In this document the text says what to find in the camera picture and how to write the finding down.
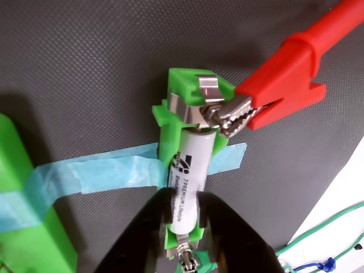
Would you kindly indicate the dark grey work mat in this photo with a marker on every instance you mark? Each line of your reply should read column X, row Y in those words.
column 85, row 71

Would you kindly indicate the green connector block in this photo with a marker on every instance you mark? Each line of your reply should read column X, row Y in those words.
column 34, row 250

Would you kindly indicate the green battery holder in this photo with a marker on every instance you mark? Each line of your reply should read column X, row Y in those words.
column 176, row 82

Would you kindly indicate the white AA battery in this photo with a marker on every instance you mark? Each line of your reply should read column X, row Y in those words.
column 193, row 159

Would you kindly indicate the red alligator clip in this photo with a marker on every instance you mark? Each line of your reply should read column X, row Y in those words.
column 284, row 79

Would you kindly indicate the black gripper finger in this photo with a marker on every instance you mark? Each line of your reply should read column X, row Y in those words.
column 241, row 247
column 139, row 241

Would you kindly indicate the green alligator clip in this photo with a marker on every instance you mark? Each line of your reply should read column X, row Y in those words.
column 207, row 258

